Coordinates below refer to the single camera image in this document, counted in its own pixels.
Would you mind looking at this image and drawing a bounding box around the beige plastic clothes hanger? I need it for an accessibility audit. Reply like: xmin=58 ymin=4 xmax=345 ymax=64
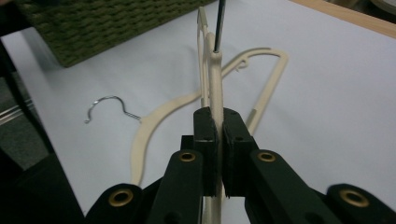
xmin=84 ymin=47 xmax=290 ymax=188
xmin=196 ymin=0 xmax=227 ymax=224

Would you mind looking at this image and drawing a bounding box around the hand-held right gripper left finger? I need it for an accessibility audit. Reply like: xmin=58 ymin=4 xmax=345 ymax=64
xmin=181 ymin=106 xmax=219 ymax=198

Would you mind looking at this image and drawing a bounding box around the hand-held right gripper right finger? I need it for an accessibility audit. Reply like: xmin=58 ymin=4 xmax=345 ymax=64
xmin=221 ymin=107 xmax=260 ymax=199

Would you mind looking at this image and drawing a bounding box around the aluminium rail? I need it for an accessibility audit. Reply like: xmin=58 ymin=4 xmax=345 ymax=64
xmin=0 ymin=98 xmax=34 ymax=127

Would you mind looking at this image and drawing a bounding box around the green woven basket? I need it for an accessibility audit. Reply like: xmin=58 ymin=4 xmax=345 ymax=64
xmin=13 ymin=0 xmax=217 ymax=69

